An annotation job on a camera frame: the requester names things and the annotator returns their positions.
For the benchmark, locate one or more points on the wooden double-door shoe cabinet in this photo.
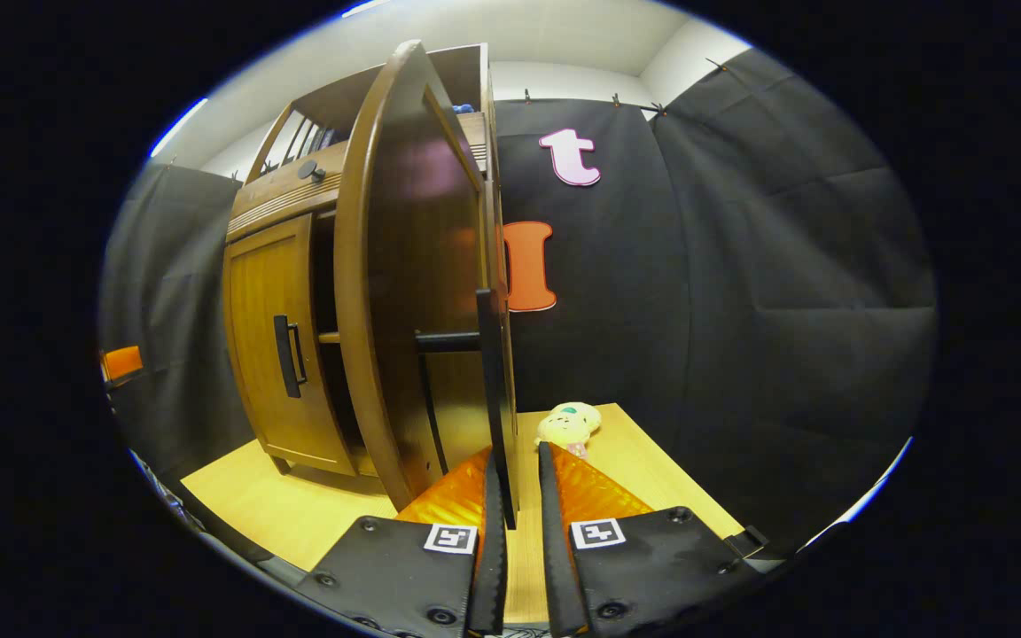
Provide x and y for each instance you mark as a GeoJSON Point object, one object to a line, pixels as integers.
{"type": "Point", "coordinates": [280, 199]}

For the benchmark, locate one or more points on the black round drawer knob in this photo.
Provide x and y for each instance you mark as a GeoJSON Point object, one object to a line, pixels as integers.
{"type": "Point", "coordinates": [309, 170]}

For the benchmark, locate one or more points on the yellow plush toy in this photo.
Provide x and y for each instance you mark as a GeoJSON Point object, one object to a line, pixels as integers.
{"type": "Point", "coordinates": [568, 424]}

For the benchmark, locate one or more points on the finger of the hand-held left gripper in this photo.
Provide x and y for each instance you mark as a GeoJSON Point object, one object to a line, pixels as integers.
{"type": "Point", "coordinates": [123, 361]}

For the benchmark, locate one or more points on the black backdrop cloth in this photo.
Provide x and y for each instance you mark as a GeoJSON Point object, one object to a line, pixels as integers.
{"type": "Point", "coordinates": [741, 266]}

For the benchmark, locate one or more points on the wooden shoe cabinet door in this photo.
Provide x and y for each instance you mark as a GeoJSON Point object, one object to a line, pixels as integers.
{"type": "Point", "coordinates": [422, 266]}
{"type": "Point", "coordinates": [262, 310]}

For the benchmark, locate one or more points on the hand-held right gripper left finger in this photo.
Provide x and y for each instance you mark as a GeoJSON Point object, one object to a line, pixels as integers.
{"type": "Point", "coordinates": [494, 567]}

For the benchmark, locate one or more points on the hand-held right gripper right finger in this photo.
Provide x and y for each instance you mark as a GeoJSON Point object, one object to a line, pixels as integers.
{"type": "Point", "coordinates": [555, 567]}

